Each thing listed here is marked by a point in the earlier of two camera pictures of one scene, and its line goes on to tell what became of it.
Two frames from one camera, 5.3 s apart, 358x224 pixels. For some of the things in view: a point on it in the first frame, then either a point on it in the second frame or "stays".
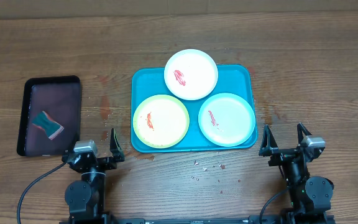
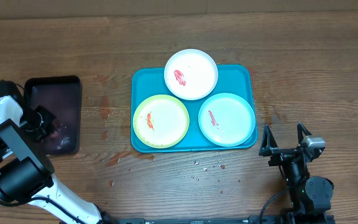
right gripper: [271, 147] stays
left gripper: [107, 163] to [43, 132]
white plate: [191, 74] stays
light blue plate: [226, 119] stays
